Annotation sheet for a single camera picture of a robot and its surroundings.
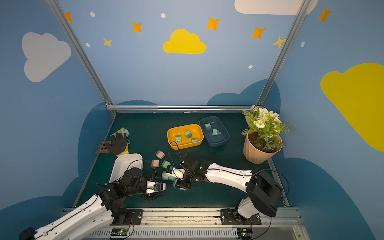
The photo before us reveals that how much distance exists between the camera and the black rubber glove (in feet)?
3.24

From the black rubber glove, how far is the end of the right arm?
0.51 metres

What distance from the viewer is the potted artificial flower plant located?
0.76 metres

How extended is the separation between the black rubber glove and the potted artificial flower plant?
0.80 meters
